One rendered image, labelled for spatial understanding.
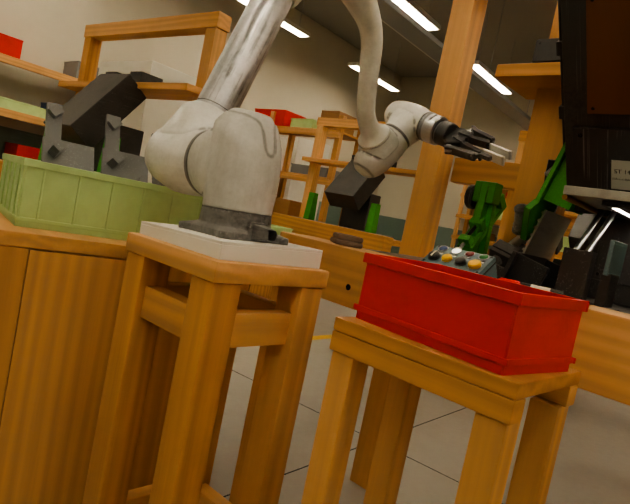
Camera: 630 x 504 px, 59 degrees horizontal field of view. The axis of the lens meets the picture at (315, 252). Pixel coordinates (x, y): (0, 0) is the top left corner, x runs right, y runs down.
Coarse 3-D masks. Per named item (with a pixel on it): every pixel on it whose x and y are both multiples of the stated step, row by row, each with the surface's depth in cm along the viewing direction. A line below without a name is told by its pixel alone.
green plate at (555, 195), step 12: (564, 144) 131; (564, 156) 132; (552, 168) 133; (564, 168) 132; (552, 180) 134; (564, 180) 132; (540, 192) 134; (552, 192) 134; (540, 204) 136; (552, 204) 140; (564, 204) 131; (540, 216) 139
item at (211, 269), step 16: (128, 240) 120; (144, 240) 116; (160, 240) 116; (160, 256) 112; (176, 256) 108; (192, 256) 105; (208, 256) 105; (192, 272) 104; (208, 272) 101; (224, 272) 101; (240, 272) 104; (256, 272) 107; (272, 272) 111; (288, 272) 114; (304, 272) 118; (320, 272) 121
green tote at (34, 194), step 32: (32, 160) 137; (0, 192) 165; (32, 192) 139; (64, 192) 143; (96, 192) 148; (128, 192) 152; (160, 192) 158; (32, 224) 140; (64, 224) 144; (96, 224) 149; (128, 224) 154
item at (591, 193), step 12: (564, 192) 113; (576, 192) 112; (588, 192) 110; (600, 192) 109; (612, 192) 107; (624, 192) 106; (576, 204) 118; (588, 204) 123; (600, 204) 118; (612, 204) 109; (624, 204) 107; (624, 216) 122
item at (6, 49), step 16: (0, 48) 619; (16, 48) 631; (16, 64) 626; (32, 64) 643; (64, 64) 713; (64, 80) 669; (0, 96) 626; (0, 112) 623; (16, 112) 640; (32, 112) 658; (16, 144) 656
